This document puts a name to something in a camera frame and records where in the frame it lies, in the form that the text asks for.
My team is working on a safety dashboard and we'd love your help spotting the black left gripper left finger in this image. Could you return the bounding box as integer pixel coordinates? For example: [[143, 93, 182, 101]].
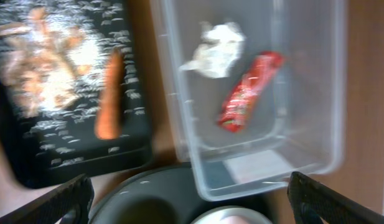
[[0, 174, 94, 224]]

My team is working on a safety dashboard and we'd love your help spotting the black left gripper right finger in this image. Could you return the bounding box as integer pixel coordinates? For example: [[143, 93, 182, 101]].
[[287, 172, 384, 224]]

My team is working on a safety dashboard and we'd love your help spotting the orange carrot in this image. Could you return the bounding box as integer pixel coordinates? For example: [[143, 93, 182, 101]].
[[95, 48, 124, 140]]

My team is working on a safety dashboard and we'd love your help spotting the red snack wrapper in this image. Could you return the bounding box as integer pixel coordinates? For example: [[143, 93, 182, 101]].
[[217, 51, 284, 133]]

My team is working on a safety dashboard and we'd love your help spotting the clear plastic waste bin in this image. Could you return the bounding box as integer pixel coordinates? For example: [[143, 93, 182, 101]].
[[151, 0, 345, 201]]

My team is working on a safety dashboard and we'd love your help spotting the black rectangular food tray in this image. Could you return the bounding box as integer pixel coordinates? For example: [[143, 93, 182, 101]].
[[0, 0, 154, 190]]

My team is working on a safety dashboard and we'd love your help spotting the grey round plate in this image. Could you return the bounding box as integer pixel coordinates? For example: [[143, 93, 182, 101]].
[[191, 206, 272, 224]]

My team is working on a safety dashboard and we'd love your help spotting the round black tray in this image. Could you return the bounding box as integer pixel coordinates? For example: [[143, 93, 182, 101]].
[[89, 163, 273, 224]]

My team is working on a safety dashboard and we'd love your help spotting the food scraps and rice pile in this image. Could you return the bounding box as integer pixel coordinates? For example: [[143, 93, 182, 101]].
[[0, 0, 146, 166]]

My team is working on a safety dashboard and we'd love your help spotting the crumpled white tissue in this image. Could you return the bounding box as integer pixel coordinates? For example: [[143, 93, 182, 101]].
[[180, 21, 246, 79]]

